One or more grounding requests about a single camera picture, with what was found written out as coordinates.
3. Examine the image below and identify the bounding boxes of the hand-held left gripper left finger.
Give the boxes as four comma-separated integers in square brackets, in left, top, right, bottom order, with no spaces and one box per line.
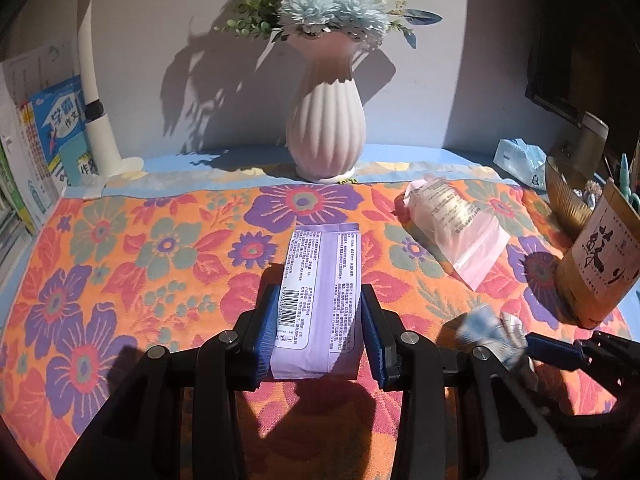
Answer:
[57,283,281,480]

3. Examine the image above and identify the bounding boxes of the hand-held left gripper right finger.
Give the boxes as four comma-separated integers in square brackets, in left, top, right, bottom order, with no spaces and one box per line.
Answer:
[361,284,564,480]

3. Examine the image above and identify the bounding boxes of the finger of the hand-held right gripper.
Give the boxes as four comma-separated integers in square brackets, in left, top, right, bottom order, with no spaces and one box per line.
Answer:
[525,331,640,395]

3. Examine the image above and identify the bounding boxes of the white-blue wrapper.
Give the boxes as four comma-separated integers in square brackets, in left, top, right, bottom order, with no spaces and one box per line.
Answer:
[457,304,539,392]

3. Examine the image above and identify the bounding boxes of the purple tissue packet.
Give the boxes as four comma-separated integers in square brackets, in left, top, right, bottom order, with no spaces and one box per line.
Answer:
[270,229,364,381]

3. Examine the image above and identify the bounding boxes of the pink tissue packet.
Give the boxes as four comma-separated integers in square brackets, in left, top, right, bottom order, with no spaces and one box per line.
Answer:
[402,173,512,292]

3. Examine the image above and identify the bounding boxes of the brown cylindrical box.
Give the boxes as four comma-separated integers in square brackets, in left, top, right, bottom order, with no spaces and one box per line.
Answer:
[554,177,640,330]

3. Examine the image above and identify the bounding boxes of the floral printed mat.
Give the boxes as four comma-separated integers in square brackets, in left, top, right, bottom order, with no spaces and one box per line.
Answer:
[0,160,632,480]

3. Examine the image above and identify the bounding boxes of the gold ribbed container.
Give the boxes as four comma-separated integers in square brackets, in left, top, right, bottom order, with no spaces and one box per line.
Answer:
[543,155,609,239]

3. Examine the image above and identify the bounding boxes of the blue white tissue pack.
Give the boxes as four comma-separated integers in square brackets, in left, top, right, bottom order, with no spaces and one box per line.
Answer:
[493,137,549,191]

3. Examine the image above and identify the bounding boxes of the silver metal cylinder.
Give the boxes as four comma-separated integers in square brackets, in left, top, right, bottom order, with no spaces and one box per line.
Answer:
[579,112,610,162]

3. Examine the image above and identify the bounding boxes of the white ribbed vase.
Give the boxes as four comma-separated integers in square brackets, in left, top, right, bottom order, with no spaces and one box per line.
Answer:
[285,30,367,185]

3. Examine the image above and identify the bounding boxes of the small teal book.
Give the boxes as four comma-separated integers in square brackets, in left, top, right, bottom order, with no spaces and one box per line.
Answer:
[58,134,102,187]

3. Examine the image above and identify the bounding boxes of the white desk lamp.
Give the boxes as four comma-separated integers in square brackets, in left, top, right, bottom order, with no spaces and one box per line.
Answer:
[74,0,147,179]

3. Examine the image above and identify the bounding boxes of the row of upright books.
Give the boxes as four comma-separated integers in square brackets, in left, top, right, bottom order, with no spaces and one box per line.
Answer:
[0,132,32,243]

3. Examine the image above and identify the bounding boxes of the blue cartoon book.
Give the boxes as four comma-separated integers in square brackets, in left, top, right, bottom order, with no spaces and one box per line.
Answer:
[27,75,90,177]

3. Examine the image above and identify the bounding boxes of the dark screen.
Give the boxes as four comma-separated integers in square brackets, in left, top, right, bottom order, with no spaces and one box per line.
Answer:
[524,0,640,127]

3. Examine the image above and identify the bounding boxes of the artificial flower bouquet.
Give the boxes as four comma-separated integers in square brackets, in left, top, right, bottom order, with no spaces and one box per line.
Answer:
[206,0,444,52]

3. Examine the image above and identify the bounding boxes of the teal handled scissors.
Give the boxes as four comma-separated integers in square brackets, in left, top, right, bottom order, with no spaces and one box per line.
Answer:
[619,152,640,212]

